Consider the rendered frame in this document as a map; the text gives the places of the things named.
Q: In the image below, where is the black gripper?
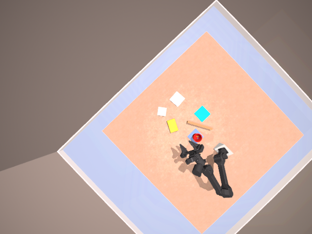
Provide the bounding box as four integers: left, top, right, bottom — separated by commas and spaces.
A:
180, 140, 205, 162

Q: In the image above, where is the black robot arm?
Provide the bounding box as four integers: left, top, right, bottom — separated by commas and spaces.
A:
185, 147, 234, 198

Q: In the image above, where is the red cup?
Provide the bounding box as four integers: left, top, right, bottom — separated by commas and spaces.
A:
193, 134, 202, 142

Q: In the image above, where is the yellow flat rectangle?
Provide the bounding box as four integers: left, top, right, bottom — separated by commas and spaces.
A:
167, 118, 178, 133

